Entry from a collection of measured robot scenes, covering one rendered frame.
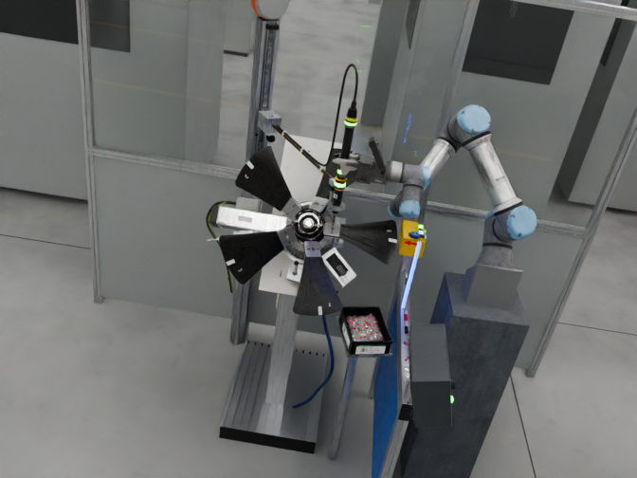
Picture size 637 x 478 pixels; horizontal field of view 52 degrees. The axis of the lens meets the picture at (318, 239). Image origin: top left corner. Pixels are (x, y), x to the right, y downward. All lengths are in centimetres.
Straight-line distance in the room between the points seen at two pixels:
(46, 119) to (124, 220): 134
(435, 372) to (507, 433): 177
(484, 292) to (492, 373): 36
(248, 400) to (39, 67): 255
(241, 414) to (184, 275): 90
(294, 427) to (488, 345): 107
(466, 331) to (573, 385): 159
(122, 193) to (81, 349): 87
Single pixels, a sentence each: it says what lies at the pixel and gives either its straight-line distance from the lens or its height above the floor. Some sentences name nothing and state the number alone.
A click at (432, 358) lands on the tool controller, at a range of 198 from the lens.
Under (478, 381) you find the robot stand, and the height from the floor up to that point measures 68.
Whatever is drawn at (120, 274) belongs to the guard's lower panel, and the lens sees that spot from 386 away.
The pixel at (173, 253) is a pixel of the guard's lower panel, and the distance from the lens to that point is 366.
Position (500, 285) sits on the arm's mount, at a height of 111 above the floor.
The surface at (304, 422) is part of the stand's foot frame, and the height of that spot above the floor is 8.
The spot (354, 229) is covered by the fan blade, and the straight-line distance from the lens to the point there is 258.
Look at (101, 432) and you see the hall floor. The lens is 333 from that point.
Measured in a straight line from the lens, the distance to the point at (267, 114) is 295.
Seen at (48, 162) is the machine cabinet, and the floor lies 31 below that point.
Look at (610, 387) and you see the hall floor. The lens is 426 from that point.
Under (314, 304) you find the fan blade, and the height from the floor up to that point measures 97.
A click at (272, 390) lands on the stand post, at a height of 17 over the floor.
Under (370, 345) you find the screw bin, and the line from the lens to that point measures 255.
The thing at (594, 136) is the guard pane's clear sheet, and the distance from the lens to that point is 330.
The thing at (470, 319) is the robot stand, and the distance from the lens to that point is 260.
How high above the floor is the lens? 250
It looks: 32 degrees down
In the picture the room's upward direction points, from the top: 9 degrees clockwise
